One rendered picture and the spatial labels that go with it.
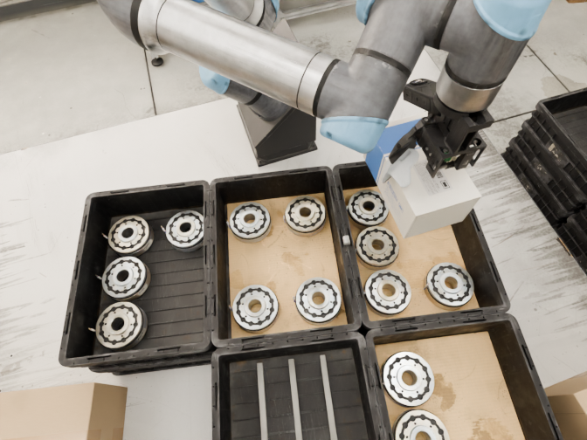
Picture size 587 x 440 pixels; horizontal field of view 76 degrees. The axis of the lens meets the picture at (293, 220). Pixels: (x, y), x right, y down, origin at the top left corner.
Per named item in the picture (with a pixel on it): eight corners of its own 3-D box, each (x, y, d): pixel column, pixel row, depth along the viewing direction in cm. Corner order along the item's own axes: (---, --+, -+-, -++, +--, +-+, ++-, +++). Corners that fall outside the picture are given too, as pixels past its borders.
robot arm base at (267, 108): (254, 90, 115) (228, 77, 108) (288, 58, 106) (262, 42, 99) (262, 131, 110) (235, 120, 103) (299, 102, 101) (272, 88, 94)
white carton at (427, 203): (362, 156, 78) (369, 127, 70) (416, 141, 79) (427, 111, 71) (403, 238, 69) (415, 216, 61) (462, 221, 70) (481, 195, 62)
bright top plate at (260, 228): (227, 207, 96) (226, 206, 95) (265, 199, 96) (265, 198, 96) (232, 242, 91) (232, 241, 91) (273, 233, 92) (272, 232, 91)
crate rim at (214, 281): (211, 183, 93) (209, 178, 91) (330, 170, 94) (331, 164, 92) (213, 350, 75) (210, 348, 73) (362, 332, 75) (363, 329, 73)
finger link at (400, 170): (382, 202, 64) (423, 168, 57) (369, 175, 66) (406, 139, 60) (394, 202, 65) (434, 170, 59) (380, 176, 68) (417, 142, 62)
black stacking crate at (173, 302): (110, 216, 101) (87, 195, 91) (219, 203, 102) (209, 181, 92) (89, 373, 83) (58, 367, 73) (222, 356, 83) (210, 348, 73)
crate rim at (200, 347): (91, 197, 93) (86, 193, 91) (211, 183, 93) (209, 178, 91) (63, 368, 74) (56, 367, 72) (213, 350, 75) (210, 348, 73)
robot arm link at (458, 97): (433, 55, 47) (492, 40, 48) (424, 83, 51) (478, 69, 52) (463, 96, 44) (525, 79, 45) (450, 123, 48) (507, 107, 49)
